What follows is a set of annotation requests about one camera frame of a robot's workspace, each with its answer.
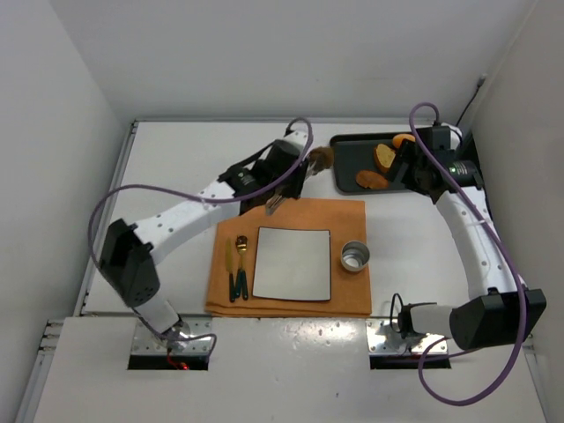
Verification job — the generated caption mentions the orange cloth placemat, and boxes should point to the orange cloth placemat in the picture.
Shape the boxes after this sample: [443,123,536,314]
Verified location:
[204,198,372,318]

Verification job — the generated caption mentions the stainless steel tongs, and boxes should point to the stainless steel tongs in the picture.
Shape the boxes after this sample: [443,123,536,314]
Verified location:
[265,147,334,216]

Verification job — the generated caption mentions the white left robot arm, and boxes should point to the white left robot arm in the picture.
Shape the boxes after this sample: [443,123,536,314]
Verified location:
[95,130,311,347]

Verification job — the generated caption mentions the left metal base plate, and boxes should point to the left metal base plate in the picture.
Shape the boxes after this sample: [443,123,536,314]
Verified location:
[130,317,215,357]

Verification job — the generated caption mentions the green handled gold spoon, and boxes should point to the green handled gold spoon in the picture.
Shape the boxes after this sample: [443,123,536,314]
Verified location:
[235,235,249,301]

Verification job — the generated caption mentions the cream mug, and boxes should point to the cream mug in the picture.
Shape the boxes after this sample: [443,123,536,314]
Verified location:
[340,241,370,273]

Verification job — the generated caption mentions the black wall cable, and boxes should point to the black wall cable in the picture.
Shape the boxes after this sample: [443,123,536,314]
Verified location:
[453,78,485,127]

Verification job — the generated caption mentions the orange bread roll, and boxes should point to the orange bread roll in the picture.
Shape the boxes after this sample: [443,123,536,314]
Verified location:
[374,144,396,174]

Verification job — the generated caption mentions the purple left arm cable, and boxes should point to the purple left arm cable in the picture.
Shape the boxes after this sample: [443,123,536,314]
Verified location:
[87,116,315,363]

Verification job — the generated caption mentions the metal base plate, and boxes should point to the metal base plate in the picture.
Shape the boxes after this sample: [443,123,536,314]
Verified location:
[366,318,448,357]
[130,317,215,357]

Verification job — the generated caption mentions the toasted bread slice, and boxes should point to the toasted bread slice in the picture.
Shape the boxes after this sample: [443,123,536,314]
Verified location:
[355,170,390,190]

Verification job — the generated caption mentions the brown croissant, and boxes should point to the brown croissant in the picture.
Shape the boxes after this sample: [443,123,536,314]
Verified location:
[308,146,335,176]

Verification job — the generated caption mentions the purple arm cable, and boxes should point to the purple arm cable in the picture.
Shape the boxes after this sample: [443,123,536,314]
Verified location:
[87,116,315,363]
[408,102,529,405]

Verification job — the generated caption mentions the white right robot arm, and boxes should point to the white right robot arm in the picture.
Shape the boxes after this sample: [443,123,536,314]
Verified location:
[378,126,546,350]

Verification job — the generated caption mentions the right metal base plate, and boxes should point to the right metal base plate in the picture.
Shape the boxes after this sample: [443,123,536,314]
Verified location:
[366,318,448,357]

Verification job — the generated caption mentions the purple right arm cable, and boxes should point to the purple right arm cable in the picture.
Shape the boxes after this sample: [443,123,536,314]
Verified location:
[408,102,529,405]

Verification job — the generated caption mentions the white square plate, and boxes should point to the white square plate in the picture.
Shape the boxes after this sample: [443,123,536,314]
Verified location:
[252,227,331,301]

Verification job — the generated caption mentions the black baking tray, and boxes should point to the black baking tray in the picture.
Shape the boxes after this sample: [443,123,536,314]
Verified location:
[330,132,407,196]

